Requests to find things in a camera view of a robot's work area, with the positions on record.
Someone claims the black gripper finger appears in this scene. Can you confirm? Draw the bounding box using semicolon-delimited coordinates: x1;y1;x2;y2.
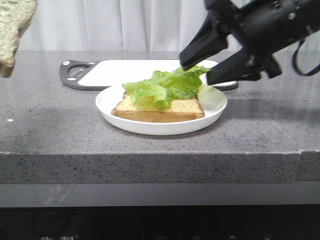
179;10;229;71
206;48;261;85

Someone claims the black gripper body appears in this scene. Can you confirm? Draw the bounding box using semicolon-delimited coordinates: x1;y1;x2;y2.
204;0;320;78

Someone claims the green lettuce leaf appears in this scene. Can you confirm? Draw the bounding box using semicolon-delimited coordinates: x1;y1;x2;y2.
122;65;210;109

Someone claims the toasted bread slice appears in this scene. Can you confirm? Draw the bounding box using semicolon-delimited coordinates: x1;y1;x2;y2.
0;0;38;78
111;92;205;123

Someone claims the white round plate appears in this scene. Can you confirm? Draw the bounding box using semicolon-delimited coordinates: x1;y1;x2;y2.
95;84;228;136

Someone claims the white curtain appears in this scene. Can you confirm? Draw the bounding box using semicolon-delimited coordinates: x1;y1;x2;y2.
19;0;207;52

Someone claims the black appliance front panel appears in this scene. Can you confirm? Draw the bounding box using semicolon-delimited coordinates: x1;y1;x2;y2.
0;204;320;240

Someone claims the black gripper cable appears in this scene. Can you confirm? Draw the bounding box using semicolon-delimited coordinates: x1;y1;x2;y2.
291;38;320;77

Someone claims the white cutting board black handle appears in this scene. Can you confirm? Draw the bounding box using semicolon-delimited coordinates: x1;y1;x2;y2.
58;59;239;91

